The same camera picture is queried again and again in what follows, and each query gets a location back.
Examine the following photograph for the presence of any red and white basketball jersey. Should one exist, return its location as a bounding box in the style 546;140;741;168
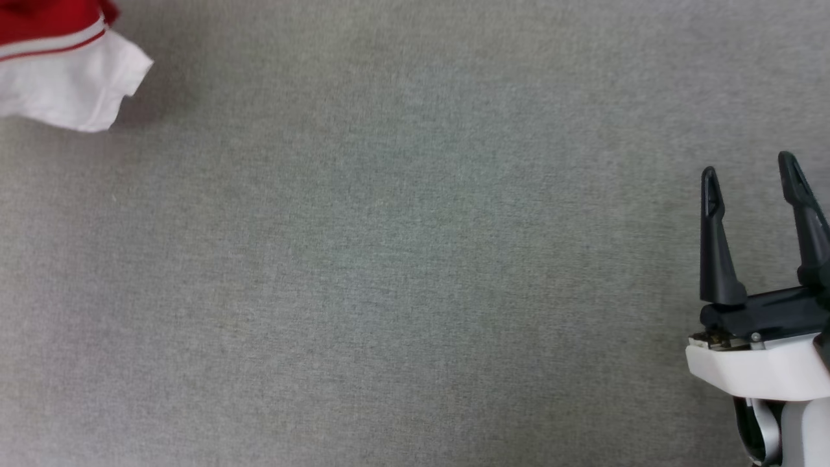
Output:
0;0;154;133

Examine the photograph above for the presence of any grey fabric sofa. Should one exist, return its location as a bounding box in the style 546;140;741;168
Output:
0;0;830;467

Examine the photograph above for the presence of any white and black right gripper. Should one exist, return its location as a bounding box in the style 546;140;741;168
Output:
686;151;830;403

